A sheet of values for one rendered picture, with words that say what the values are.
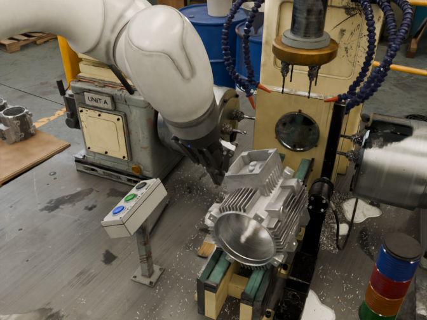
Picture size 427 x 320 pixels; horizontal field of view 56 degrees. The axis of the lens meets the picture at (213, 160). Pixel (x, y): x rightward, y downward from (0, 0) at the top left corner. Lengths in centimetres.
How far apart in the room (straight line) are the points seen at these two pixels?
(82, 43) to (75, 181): 98
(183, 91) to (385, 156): 71
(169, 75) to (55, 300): 80
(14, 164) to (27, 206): 152
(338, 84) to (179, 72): 94
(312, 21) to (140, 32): 68
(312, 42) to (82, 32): 67
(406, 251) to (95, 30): 57
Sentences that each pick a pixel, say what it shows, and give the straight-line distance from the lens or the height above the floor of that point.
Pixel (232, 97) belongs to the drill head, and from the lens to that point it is 131.
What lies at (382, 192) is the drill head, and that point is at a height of 101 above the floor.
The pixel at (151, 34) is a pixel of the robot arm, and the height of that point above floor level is 154.
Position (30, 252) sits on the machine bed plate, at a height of 80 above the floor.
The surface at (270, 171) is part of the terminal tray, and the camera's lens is 97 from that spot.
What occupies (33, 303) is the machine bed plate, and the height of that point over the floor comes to 80.
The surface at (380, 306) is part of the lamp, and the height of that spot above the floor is 109.
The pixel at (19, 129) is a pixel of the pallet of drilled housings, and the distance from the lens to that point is 323.
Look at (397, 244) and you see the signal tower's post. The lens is 72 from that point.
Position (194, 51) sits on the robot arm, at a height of 152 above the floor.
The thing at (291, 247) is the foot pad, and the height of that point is 101.
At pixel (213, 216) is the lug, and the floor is 105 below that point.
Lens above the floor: 169
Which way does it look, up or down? 34 degrees down
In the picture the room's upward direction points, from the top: straight up
